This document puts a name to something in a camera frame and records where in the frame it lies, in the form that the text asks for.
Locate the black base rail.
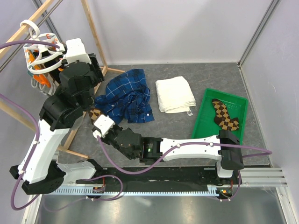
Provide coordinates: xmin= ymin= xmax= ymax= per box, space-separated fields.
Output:
xmin=76 ymin=166 xmax=242 ymax=193

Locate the green plastic tray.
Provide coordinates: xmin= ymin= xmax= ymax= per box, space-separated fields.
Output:
xmin=192 ymin=88 xmax=248 ymax=142

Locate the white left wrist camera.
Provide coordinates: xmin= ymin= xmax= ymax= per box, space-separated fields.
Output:
xmin=63 ymin=38 xmax=91 ymax=65

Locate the white folded towel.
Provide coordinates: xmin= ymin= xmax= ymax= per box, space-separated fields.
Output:
xmin=155 ymin=76 xmax=196 ymax=116

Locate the grey white striped sock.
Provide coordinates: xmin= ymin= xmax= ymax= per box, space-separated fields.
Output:
xmin=31 ymin=74 xmax=57 ymax=96

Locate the brown yellow argyle sock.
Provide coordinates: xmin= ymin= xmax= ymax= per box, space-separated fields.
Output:
xmin=212 ymin=98 xmax=239 ymax=131

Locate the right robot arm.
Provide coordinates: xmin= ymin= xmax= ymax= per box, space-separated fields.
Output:
xmin=93 ymin=125 xmax=244 ymax=184

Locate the blue plaid shirt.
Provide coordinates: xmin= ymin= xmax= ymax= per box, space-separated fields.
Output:
xmin=94 ymin=69 xmax=155 ymax=124

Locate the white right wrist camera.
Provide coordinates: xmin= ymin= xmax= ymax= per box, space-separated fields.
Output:
xmin=92 ymin=114 xmax=115 ymax=139

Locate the white round sock hanger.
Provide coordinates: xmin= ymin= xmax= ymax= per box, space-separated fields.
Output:
xmin=20 ymin=20 xmax=65 ymax=75

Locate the wooden drying rack frame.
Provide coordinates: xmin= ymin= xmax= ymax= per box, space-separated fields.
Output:
xmin=0 ymin=0 xmax=126 ymax=159

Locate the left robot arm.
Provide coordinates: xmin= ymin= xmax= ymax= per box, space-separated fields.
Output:
xmin=10 ymin=54 xmax=104 ymax=195

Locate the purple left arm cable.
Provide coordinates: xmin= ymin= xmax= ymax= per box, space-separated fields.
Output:
xmin=0 ymin=40 xmax=124 ymax=212

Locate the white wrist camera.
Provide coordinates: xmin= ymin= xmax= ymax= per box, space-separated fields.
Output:
xmin=92 ymin=114 xmax=115 ymax=139
xmin=63 ymin=38 xmax=91 ymax=65

